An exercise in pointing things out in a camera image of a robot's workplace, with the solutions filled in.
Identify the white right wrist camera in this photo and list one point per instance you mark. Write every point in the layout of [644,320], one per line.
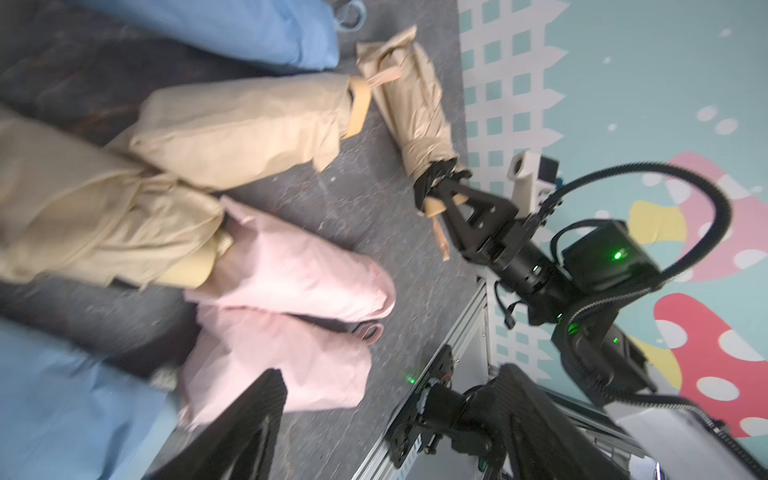
[534,178]

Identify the pink sleeved umbrella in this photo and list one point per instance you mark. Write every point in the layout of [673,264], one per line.
[322,370]

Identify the beige sleeved umbrella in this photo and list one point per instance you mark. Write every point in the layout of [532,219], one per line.
[408,95]

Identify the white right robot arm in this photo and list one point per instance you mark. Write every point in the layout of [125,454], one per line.
[611,331]

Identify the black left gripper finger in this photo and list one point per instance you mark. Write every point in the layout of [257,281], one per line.
[241,442]

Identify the light blue sleeved umbrella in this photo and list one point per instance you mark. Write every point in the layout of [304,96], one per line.
[66,414]

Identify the beige umbrella sleeve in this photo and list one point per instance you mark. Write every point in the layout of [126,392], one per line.
[221,135]

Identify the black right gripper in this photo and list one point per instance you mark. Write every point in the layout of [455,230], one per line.
[485,230]

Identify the small blue sleeved umbrella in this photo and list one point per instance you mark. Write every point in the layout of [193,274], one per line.
[289,35]

